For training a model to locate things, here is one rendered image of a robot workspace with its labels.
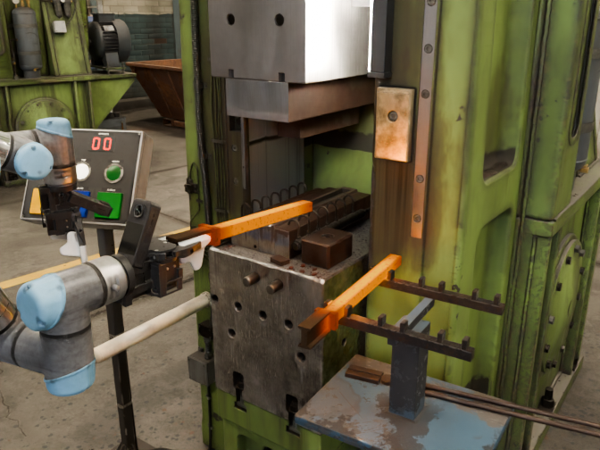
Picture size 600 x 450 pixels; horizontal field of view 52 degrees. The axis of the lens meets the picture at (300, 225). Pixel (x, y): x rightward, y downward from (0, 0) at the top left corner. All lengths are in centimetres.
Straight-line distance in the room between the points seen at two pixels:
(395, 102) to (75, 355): 90
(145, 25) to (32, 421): 862
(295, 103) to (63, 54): 495
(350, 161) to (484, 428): 96
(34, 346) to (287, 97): 81
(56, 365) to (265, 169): 105
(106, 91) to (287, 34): 531
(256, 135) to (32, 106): 451
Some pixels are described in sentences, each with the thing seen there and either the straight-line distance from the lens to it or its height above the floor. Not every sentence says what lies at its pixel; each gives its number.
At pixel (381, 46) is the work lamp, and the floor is 145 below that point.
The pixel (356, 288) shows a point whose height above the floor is 97.
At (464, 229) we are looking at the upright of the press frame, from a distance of 150.
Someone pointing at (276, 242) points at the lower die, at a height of 95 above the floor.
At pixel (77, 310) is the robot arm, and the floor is 111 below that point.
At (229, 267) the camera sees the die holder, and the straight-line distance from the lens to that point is 167.
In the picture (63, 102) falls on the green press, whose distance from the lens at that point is 631.
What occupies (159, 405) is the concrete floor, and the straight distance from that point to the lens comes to 268.
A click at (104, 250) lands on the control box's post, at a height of 82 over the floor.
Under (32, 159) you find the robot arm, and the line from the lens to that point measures 136.
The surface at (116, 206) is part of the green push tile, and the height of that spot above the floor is 101.
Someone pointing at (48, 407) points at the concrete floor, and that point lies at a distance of 280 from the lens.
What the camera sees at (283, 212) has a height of 111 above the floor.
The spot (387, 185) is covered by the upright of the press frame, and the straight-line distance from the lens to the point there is 154.
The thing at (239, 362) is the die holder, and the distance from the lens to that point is 178.
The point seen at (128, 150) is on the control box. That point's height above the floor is 115.
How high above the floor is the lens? 152
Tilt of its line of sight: 19 degrees down
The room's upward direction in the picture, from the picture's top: straight up
